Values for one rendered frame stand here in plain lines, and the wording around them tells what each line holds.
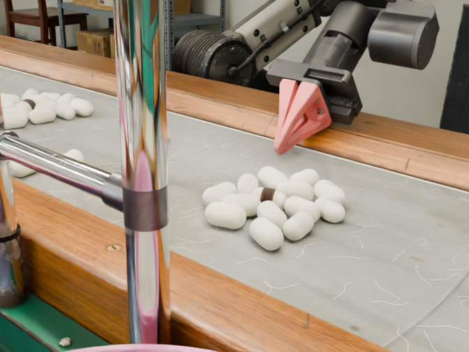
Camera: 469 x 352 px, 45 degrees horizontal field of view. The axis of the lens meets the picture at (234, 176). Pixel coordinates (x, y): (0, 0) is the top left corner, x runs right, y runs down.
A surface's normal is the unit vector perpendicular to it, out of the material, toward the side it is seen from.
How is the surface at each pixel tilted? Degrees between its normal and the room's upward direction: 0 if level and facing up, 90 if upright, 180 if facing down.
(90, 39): 89
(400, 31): 58
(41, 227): 2
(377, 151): 45
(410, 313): 0
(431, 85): 90
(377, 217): 0
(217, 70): 89
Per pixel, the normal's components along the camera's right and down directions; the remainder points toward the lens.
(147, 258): 0.11, 0.38
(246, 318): 0.03, -0.92
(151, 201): 0.42, 0.36
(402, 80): -0.69, 0.25
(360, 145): -0.42, -0.45
